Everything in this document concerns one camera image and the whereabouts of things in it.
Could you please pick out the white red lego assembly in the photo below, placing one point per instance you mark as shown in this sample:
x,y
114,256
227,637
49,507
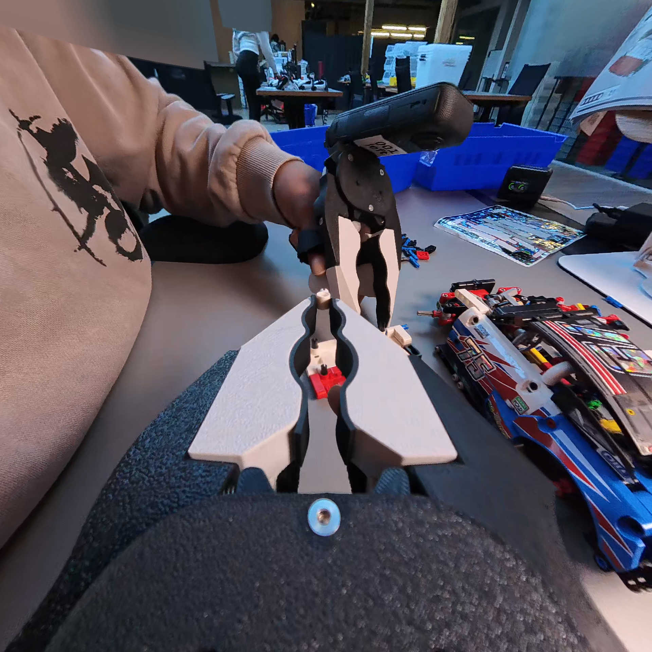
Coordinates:
x,y
326,382

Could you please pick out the silver monitor stand base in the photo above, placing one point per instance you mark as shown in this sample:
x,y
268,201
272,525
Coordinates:
x,y
606,277

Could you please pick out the person's left hand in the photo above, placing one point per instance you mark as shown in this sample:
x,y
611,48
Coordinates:
x,y
298,193

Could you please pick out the instruction booklet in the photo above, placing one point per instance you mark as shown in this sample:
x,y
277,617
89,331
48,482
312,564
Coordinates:
x,y
621,71

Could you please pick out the blue tape strip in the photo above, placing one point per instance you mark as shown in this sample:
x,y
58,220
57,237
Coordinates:
x,y
615,301

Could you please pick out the person's right hand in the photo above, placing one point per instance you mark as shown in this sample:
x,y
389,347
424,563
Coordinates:
x,y
335,400

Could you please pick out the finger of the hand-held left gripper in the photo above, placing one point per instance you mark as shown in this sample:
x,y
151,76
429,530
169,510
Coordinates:
x,y
395,265
344,265

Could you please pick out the blue plastic bin white tag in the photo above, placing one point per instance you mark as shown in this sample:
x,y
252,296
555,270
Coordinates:
x,y
300,147

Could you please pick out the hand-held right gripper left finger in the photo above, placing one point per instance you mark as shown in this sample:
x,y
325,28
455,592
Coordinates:
x,y
249,407

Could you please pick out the pile of small lego pins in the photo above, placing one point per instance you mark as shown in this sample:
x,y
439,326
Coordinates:
x,y
415,252

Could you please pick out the black power bank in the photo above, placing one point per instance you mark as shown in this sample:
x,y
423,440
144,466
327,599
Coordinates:
x,y
524,186

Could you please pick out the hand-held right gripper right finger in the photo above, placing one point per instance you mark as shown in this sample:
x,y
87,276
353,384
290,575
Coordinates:
x,y
397,407

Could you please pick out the black power adapter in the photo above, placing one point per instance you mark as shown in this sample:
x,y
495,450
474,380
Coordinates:
x,y
616,226

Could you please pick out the blue white lego race car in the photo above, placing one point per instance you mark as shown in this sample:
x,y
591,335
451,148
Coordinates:
x,y
550,397

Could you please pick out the wooden work table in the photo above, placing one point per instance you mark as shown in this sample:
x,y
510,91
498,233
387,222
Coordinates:
x,y
298,92

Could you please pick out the person's left forearm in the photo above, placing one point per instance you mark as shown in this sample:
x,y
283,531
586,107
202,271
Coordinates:
x,y
219,168

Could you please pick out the small white lego piece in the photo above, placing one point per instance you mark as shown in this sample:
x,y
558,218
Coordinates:
x,y
323,299

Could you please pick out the holographic sticker sheet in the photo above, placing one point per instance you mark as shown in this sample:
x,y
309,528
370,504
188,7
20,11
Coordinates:
x,y
509,234

